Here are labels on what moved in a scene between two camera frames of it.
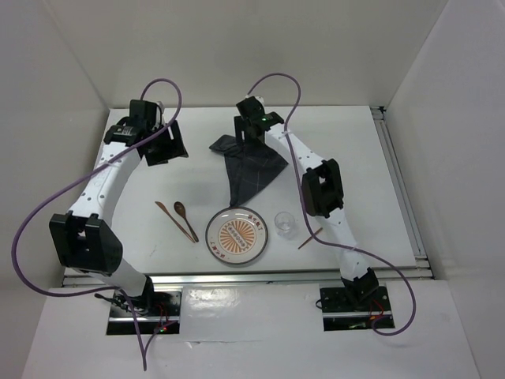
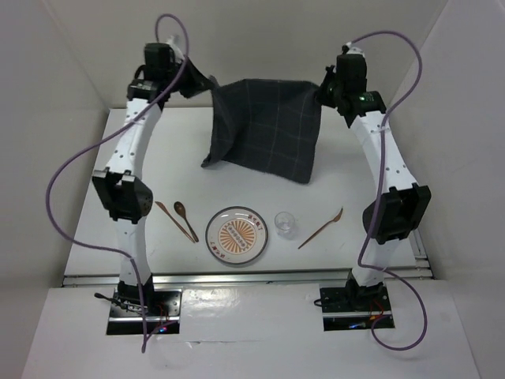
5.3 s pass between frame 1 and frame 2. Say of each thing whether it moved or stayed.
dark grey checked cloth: moved
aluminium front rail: stayed
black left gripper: moved
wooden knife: stayed
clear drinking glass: stayed
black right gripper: moved
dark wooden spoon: stayed
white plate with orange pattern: stayed
